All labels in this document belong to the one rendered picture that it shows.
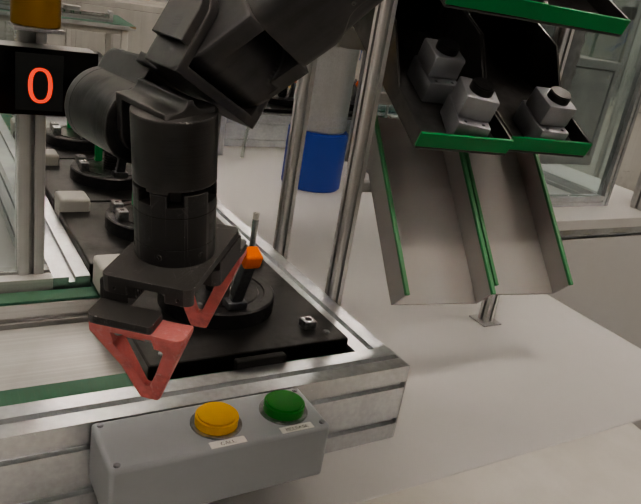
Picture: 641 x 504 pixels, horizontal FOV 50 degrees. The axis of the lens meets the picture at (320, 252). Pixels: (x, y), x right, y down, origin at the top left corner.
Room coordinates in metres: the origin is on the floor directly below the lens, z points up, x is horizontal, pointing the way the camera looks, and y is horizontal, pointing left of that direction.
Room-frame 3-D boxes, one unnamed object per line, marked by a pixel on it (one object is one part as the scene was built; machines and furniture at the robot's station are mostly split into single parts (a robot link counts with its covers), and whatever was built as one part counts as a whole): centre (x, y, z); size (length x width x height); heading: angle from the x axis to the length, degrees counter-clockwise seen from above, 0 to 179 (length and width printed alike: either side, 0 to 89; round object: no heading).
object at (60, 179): (1.17, 0.39, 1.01); 0.24 x 0.24 x 0.13; 33
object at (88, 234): (0.97, 0.26, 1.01); 0.24 x 0.24 x 0.13; 33
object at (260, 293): (0.75, 0.12, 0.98); 0.14 x 0.14 x 0.02
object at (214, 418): (0.53, 0.07, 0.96); 0.04 x 0.04 x 0.02
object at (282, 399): (0.56, 0.01, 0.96); 0.04 x 0.04 x 0.02
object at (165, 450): (0.53, 0.07, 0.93); 0.21 x 0.07 x 0.06; 123
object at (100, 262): (0.78, 0.25, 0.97); 0.05 x 0.05 x 0.04; 33
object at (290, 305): (0.75, 0.12, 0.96); 0.24 x 0.24 x 0.02; 33
